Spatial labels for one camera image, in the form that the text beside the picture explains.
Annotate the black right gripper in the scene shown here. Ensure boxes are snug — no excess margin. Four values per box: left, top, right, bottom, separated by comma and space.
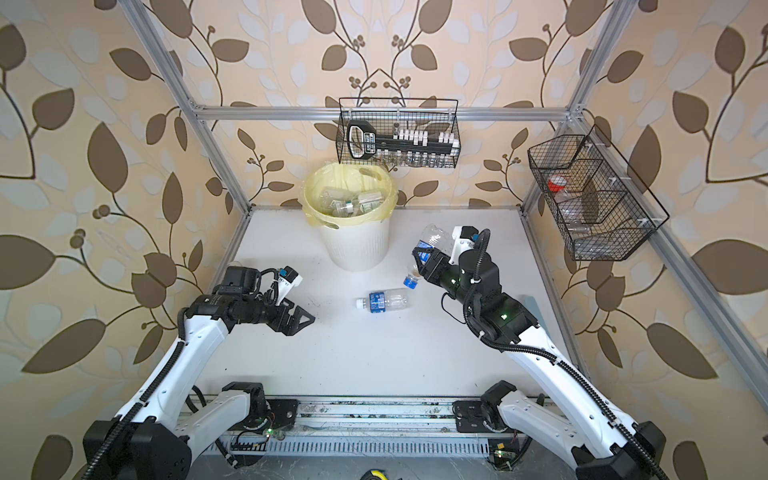
415, 246, 479, 317

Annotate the clear bottle blue cap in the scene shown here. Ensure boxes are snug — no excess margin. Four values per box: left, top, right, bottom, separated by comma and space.
403, 224, 450, 290

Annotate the clear bottle blue label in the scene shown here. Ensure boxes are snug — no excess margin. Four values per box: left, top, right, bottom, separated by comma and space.
355, 288, 410, 314

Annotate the clear bottle green neck band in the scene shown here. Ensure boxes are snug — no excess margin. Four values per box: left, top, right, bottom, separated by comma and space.
356, 191, 385, 214

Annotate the clear bottle green white label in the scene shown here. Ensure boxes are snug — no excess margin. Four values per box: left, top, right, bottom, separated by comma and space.
318, 187, 356, 218

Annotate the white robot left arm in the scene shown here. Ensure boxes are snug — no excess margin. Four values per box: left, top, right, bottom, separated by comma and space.
82, 266, 315, 479

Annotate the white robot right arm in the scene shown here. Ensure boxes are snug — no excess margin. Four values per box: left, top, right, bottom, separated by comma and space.
412, 245, 667, 479

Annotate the white ribbed trash bin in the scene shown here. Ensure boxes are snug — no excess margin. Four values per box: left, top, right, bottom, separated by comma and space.
309, 218, 390, 272

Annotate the yellow plastic bin liner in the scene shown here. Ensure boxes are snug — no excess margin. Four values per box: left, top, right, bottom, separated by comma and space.
300, 163, 398, 227

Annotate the light blue grey case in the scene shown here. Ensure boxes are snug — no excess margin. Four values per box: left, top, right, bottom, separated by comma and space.
519, 295, 544, 324

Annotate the red cap item in basket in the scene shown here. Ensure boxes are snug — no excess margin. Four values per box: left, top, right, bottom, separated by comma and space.
547, 174, 567, 193

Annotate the black white tool in basket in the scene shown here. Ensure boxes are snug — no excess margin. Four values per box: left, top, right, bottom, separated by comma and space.
344, 120, 461, 160

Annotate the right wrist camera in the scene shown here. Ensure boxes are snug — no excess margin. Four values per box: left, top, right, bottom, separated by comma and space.
450, 226, 479, 265

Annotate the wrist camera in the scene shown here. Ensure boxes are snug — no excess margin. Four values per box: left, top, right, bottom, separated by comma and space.
450, 226, 479, 265
277, 266, 303, 304

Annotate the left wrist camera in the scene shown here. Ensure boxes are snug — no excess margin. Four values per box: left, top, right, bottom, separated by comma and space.
277, 266, 303, 304

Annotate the metal base rail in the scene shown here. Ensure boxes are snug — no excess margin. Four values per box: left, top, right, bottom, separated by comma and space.
179, 395, 619, 457

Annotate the black wire basket right wall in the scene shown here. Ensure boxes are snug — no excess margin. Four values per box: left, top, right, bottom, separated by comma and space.
527, 126, 670, 262

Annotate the black wire basket wall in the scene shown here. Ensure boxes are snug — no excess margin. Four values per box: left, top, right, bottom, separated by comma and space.
335, 95, 462, 169
527, 126, 670, 262

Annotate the black wire basket back wall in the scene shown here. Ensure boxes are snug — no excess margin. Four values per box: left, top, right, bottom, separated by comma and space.
335, 95, 462, 169

